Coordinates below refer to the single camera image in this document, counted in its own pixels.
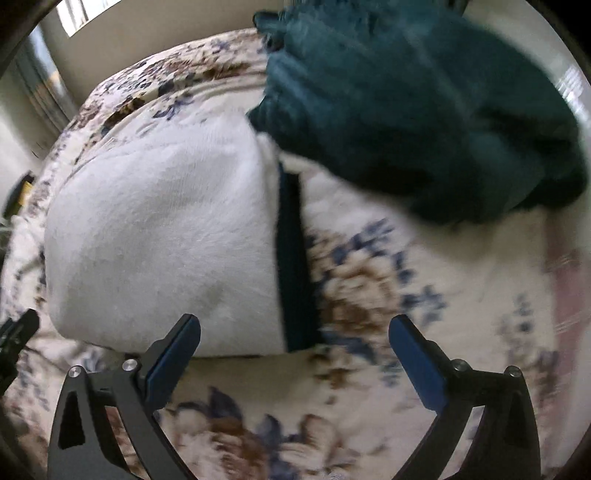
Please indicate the yellow stool with dark cushion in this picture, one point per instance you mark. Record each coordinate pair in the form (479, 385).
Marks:
(18, 195)

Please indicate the navy striped folded garment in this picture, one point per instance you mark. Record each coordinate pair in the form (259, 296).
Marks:
(301, 320)

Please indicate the white bed headboard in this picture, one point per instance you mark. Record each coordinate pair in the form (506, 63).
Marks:
(522, 25)

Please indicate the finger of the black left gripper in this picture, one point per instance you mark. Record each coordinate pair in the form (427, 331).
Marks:
(14, 336)

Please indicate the window with metal bars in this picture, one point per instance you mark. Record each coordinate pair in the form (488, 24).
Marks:
(75, 14)

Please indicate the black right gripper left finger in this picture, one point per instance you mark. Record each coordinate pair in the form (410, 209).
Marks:
(82, 443)

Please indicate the dark teal plush quilt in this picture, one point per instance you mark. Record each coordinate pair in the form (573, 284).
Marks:
(410, 99)

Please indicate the teal curtain left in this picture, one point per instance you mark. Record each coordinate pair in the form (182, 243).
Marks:
(43, 83)

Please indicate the floral fleece bed blanket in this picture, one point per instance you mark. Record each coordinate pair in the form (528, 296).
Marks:
(345, 409)

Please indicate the white knitted sweater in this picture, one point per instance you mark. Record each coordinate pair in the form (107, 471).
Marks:
(181, 221)

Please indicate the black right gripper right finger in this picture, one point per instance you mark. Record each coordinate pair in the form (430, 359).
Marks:
(506, 444)

